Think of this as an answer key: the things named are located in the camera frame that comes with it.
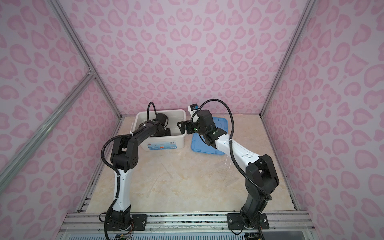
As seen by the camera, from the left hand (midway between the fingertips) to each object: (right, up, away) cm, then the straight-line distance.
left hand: (169, 134), depth 105 cm
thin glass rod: (0, -21, -13) cm, 24 cm away
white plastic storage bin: (+6, -4, -12) cm, 14 cm away
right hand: (+13, +9, -24) cm, 28 cm away
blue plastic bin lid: (+20, -5, -2) cm, 21 cm away
